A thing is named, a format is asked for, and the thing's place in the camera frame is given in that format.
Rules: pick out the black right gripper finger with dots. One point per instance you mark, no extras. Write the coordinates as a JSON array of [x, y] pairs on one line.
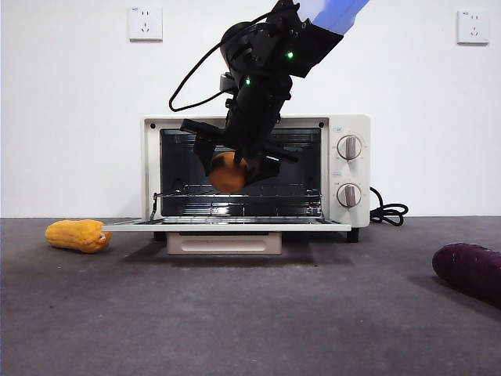
[[264, 168], [203, 152]]

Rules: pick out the yellow corn cob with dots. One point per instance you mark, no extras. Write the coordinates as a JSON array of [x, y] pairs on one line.
[[76, 235]]

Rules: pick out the purple sweet potato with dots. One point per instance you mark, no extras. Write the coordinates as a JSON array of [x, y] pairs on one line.
[[469, 270]]

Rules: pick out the white wall socket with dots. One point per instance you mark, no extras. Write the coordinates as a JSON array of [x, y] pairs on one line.
[[145, 23], [472, 27]]

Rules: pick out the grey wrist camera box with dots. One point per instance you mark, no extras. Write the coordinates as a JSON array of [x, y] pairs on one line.
[[226, 83]]

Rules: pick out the white toaster oven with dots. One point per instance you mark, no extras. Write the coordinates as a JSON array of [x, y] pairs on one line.
[[352, 172]]

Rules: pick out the beige oven knob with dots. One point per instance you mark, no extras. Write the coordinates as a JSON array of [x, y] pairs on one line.
[[349, 195], [349, 147]]

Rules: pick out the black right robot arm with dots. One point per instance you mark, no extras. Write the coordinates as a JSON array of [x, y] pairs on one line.
[[266, 43]]

